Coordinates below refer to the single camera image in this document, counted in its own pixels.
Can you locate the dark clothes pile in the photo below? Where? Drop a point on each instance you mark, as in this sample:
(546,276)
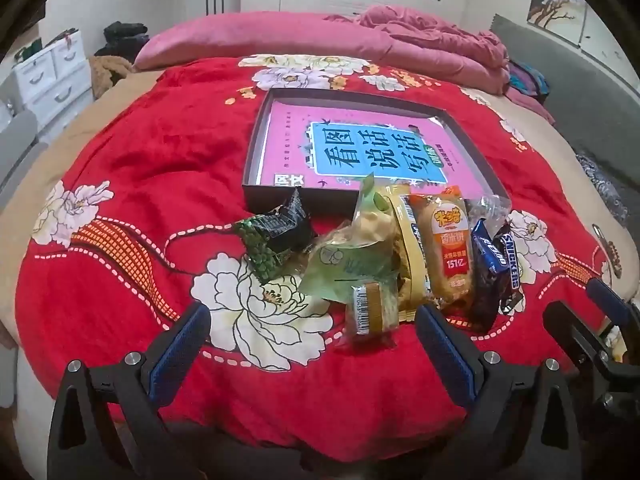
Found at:
(122,37)

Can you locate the grey patterned cloth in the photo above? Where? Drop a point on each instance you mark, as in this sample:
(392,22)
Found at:
(602,185)

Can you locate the brown fuzzy blanket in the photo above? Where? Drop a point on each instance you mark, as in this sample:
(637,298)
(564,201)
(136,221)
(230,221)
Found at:
(107,72)

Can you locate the clear plastic snack bag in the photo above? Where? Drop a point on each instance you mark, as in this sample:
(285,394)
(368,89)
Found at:
(492,210)

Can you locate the white drawer cabinet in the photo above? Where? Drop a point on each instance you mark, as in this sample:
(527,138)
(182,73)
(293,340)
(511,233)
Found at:
(50,70)

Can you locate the red floral blanket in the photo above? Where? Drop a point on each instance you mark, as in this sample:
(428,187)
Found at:
(150,185)

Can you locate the grey shallow cardboard box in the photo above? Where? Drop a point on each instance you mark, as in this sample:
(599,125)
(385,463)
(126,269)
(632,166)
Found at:
(270,197)

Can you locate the orange rice cracker packet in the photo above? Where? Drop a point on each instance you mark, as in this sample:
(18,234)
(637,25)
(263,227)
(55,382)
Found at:
(447,255)

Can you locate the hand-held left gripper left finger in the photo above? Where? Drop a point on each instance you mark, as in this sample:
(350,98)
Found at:
(180,350)

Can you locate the light green snack packet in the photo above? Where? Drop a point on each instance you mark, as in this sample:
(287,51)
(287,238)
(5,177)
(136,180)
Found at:
(340,265)

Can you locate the pink and blue book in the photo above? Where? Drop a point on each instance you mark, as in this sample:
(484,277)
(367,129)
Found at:
(290,135)

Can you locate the small yellow cake packet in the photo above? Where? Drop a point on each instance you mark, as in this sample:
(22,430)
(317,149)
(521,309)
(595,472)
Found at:
(372,310)

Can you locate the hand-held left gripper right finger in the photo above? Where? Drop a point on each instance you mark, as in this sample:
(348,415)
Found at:
(445,350)

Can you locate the grey padded headboard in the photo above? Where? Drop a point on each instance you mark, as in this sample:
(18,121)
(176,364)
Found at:
(575,100)

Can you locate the yellow snack packet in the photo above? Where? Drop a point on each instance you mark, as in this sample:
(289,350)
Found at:
(415,260)

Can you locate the dark green pea snack packet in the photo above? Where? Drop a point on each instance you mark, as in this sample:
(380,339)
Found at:
(270,245)

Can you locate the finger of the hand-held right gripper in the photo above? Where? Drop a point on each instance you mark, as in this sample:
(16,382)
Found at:
(607,300)
(575,335)

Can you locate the pink crumpled quilt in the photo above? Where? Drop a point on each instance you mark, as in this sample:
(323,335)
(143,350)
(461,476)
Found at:
(440,55)

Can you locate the pink quilt and pillow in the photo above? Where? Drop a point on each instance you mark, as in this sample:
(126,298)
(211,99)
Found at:
(225,40)

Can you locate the tree painted wall panel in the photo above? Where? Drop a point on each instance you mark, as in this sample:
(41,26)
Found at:
(555,0)

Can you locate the colourful striped cloth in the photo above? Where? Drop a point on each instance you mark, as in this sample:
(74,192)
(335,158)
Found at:
(527,80)

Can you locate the blue cookie packet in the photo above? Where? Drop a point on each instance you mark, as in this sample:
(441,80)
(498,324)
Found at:
(487,255)

